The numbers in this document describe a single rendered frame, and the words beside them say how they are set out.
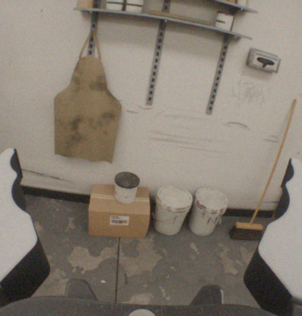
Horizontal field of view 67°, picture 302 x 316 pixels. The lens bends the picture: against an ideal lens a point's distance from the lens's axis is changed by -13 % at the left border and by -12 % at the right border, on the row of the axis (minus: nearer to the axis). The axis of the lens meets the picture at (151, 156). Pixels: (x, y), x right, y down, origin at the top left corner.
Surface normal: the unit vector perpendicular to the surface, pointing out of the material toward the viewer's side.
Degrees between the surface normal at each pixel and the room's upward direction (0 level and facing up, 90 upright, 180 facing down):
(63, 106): 88
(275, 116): 90
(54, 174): 90
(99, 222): 90
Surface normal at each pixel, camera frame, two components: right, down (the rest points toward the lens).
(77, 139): 0.39, 0.52
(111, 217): 0.09, 0.51
